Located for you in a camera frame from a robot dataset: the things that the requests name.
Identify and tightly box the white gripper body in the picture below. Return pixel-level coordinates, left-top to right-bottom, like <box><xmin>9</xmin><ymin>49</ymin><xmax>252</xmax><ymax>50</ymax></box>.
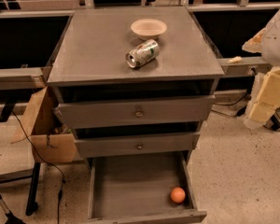
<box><xmin>261</xmin><ymin>9</ymin><xmax>280</xmax><ymax>66</ymax></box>

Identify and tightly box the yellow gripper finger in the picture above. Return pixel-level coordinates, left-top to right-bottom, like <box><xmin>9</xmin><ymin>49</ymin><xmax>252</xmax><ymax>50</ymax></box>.
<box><xmin>244</xmin><ymin>66</ymin><xmax>280</xmax><ymax>129</ymax></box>
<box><xmin>242</xmin><ymin>28</ymin><xmax>266</xmax><ymax>53</ymax></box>

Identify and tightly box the orange fruit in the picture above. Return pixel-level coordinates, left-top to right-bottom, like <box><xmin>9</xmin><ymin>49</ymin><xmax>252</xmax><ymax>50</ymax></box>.
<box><xmin>170</xmin><ymin>187</ymin><xmax>186</xmax><ymax>204</ymax></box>

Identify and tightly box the grey top drawer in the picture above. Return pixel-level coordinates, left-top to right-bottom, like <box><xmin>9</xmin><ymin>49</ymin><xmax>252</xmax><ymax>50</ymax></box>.
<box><xmin>58</xmin><ymin>95</ymin><xmax>215</xmax><ymax>129</ymax></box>

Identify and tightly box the grey drawer cabinet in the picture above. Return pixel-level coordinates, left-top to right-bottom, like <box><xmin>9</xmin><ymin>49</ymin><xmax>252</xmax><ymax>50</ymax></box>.
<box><xmin>47</xmin><ymin>6</ymin><xmax>226</xmax><ymax>161</ymax></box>

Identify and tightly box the grey open bottom drawer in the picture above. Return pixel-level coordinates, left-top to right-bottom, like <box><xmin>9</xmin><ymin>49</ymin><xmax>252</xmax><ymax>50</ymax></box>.
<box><xmin>88</xmin><ymin>152</ymin><xmax>207</xmax><ymax>224</ymax></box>

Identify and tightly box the grey middle drawer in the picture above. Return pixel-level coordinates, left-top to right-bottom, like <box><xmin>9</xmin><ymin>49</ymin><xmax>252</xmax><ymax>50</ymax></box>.
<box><xmin>76</xmin><ymin>133</ymin><xmax>200</xmax><ymax>158</ymax></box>

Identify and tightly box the small beige foam piece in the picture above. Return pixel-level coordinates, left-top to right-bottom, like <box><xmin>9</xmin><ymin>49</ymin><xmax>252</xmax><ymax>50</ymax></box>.
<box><xmin>227</xmin><ymin>56</ymin><xmax>242</xmax><ymax>63</ymax></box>

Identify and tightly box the crushed silver soda can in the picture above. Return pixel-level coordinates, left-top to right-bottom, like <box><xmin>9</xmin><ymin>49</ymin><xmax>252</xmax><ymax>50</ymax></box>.
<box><xmin>125</xmin><ymin>39</ymin><xmax>160</xmax><ymax>69</ymax></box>

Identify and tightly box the beige bowl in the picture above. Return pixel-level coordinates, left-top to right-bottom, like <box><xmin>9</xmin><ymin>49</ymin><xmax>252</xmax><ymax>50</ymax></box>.
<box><xmin>131</xmin><ymin>19</ymin><xmax>167</xmax><ymax>40</ymax></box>

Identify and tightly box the brown cardboard box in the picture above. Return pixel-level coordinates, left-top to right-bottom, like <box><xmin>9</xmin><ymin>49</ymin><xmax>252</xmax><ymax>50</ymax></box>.
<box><xmin>11</xmin><ymin>87</ymin><xmax>77</xmax><ymax>163</ymax></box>

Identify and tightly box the black table leg left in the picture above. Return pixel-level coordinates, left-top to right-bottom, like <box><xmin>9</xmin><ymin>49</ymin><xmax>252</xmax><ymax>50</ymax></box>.
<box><xmin>25</xmin><ymin>162</ymin><xmax>41</xmax><ymax>216</ymax></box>

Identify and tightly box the black tripod leg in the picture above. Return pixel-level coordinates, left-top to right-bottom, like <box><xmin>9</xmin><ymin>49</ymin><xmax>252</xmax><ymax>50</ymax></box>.
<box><xmin>0</xmin><ymin>194</ymin><xmax>25</xmax><ymax>224</ymax></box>

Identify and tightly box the black power adapter cable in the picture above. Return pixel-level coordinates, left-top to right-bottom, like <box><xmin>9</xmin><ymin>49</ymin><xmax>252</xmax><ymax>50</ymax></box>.
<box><xmin>210</xmin><ymin>91</ymin><xmax>250</xmax><ymax>118</ymax></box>

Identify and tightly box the black floor cable left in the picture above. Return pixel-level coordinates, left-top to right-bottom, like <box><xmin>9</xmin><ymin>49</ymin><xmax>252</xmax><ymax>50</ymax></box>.
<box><xmin>8</xmin><ymin>109</ymin><xmax>66</xmax><ymax>224</ymax></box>

